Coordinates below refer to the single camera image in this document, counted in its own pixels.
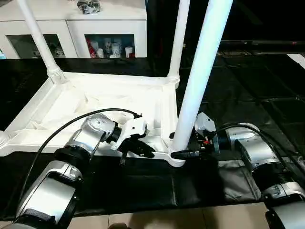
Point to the white plastic table top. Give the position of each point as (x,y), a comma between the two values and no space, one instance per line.
(95,100)

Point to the white plastic table leg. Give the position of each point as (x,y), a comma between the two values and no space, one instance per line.
(202,62)
(38,38)
(177,38)
(3,138)

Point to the black work mat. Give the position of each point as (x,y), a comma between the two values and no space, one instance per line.
(143,186)

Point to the red bottle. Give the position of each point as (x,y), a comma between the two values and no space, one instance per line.
(90,47)

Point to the black flat bar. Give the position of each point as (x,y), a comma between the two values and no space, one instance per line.
(262,44)

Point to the white board strip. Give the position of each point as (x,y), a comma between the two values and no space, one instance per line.
(299,58)

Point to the white cabinet with glass doors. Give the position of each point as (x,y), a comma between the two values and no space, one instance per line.
(62,19)

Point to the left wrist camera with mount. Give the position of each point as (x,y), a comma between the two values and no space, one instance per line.
(131,129)

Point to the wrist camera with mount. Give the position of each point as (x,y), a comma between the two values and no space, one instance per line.
(131,129)
(205,123)

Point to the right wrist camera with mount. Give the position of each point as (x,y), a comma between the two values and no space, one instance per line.
(205,123)

